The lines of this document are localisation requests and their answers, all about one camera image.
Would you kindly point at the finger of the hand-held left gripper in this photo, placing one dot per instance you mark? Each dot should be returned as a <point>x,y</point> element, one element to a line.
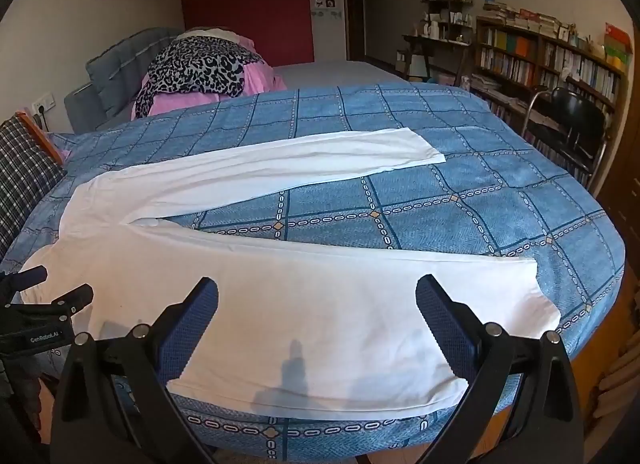
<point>27,278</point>
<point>70,300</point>

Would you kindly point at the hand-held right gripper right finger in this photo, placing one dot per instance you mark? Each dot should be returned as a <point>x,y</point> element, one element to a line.
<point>440,309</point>

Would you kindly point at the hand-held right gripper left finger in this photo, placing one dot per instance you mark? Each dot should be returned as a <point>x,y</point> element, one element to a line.
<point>197,304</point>

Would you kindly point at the white pants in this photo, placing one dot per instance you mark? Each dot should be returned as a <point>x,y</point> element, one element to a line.
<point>320,314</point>

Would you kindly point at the dark plaid pillow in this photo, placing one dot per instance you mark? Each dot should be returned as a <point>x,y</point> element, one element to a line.
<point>22,178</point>

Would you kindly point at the blue patterned bedspread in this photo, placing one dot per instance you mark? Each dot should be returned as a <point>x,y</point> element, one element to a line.
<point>475,194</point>

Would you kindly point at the orange pillow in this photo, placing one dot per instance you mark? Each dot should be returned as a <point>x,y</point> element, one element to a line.
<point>42,136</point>

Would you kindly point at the beige radiator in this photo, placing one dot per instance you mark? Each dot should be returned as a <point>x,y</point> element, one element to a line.
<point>617,379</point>

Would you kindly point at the grey padded headboard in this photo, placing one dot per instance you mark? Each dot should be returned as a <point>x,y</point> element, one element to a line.
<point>110,73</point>

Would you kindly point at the pink blanket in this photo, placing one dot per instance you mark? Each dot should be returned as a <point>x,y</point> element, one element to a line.
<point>260,81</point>

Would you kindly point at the black metal chair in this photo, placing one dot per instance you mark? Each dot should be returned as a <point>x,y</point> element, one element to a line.
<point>580,118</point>

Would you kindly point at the leopard print blanket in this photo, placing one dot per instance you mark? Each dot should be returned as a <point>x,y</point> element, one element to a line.
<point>200,66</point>

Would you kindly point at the wooden bookshelf with books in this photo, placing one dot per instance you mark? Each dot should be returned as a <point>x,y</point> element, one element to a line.
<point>540,58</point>

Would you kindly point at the white pillow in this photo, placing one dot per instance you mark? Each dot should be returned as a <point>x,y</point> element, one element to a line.
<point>220,34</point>

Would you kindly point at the cluttered wooden shelf desk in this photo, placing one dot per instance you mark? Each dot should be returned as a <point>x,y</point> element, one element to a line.
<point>445,33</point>

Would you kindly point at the red wardrobe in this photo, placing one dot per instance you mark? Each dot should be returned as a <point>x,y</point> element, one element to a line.
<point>250,8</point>

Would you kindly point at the dark brown door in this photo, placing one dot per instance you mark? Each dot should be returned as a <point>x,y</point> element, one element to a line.
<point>357,8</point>

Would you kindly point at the white wall socket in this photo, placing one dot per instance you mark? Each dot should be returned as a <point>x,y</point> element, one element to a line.
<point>44,103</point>

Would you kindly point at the small wall stickers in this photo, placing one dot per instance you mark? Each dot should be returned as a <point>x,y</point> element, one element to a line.
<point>327,4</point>

